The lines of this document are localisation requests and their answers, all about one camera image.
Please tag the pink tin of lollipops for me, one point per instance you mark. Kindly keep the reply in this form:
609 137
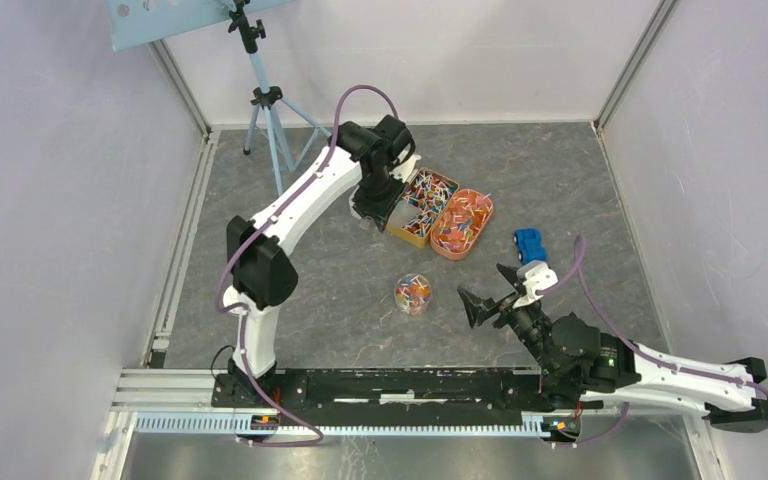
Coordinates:
460 224

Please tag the yellow tin of lollipops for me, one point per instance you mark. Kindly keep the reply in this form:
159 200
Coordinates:
430 191

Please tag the blue toy brick car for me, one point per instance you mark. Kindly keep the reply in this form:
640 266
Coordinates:
528 242

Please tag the light blue perforated plate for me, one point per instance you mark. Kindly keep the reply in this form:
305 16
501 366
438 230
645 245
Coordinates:
138 22

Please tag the clear plastic scoop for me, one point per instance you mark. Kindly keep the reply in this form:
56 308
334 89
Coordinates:
403 214

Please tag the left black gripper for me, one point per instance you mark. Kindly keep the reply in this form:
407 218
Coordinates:
379 211

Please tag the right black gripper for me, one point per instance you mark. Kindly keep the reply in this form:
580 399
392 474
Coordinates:
478 310

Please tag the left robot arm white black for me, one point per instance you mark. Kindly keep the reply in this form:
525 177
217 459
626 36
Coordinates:
369 163

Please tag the white toothed cable duct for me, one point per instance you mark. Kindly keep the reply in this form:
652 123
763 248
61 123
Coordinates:
249 424

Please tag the light blue tripod stand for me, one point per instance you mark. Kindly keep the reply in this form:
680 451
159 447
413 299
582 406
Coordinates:
265 117

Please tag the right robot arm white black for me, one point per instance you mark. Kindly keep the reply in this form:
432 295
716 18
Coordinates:
579 363

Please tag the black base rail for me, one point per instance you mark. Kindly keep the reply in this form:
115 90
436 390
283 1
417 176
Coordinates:
400 397

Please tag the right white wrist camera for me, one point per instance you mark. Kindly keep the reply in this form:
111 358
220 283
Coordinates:
531 278

